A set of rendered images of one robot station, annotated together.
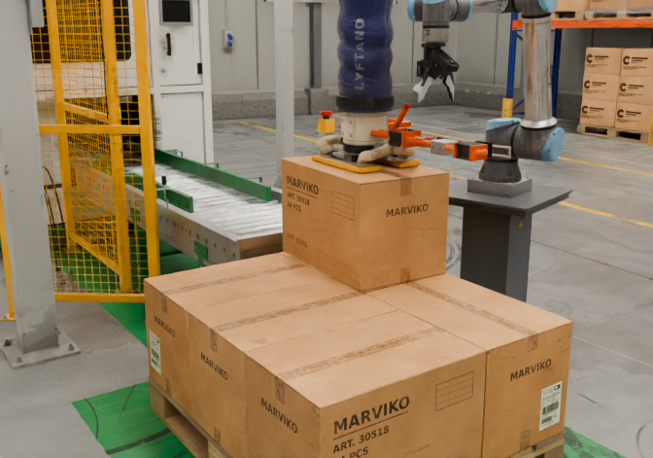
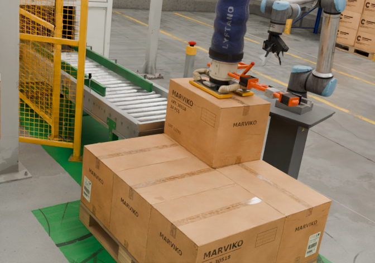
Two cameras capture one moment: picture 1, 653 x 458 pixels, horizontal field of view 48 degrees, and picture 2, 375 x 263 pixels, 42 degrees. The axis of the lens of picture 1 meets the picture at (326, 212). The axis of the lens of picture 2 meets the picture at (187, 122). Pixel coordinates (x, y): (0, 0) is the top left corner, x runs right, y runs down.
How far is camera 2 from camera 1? 0.53 m
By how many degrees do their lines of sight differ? 8
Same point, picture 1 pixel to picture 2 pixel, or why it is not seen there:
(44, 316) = (11, 153)
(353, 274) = (209, 157)
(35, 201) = (13, 85)
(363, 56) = (230, 29)
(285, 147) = (152, 44)
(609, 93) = (354, 24)
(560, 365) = (321, 223)
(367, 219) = (222, 128)
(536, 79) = (326, 49)
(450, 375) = (265, 229)
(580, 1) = not seen: outside the picture
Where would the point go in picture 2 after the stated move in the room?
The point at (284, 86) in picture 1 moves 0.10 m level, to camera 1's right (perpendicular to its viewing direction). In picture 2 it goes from (155, 5) to (163, 5)
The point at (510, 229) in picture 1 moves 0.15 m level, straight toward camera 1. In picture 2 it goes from (297, 132) to (297, 139)
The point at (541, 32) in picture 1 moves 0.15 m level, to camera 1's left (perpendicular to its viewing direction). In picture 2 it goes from (333, 23) to (312, 20)
